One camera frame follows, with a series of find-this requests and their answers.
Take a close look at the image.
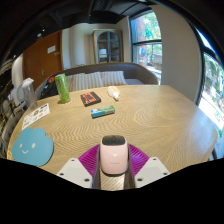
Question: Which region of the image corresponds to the striped cushion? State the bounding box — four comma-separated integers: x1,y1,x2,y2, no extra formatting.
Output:
65,71,104,93
99,70,128,88

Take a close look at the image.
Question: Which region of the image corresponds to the black backpack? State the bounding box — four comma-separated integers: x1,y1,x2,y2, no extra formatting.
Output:
39,75,59,99

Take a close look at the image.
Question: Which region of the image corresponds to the brown curved bench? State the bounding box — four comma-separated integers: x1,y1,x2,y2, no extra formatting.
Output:
34,61,159,101

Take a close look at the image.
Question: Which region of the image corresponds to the green drink can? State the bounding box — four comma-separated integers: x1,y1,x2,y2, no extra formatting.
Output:
54,73,72,104

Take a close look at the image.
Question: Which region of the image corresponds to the white tube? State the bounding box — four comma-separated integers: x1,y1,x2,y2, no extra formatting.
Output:
106,85,121,102

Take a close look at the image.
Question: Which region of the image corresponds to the grey tufted sofa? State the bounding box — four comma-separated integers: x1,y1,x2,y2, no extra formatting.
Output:
1,103,23,148

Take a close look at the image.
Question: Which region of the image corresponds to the small teal pack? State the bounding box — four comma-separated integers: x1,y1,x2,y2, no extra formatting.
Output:
90,105,116,119

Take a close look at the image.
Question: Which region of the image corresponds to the glass-door cabinet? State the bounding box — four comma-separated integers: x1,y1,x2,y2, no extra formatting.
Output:
92,28,124,65

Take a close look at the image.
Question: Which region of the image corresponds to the white sticker sheet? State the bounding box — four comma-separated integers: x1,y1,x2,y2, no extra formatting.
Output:
21,102,51,131

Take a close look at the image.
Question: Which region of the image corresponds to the dark-framed window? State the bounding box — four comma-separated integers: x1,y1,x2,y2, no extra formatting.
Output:
196,29,224,141
129,11,163,84

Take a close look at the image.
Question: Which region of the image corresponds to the wooden door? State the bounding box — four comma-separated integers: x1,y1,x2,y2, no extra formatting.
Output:
22,30,64,91

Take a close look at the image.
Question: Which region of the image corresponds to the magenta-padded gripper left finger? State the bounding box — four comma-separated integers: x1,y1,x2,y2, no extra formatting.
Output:
56,143,102,190

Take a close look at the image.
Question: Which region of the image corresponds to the black and red flat box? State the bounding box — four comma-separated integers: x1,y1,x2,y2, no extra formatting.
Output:
79,91,102,108

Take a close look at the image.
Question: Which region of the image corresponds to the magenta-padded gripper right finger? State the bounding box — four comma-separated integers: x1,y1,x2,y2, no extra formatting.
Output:
123,143,172,190

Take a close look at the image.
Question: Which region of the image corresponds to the blue cloud-shaped mouse pad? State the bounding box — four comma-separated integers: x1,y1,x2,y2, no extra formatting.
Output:
11,127,55,167

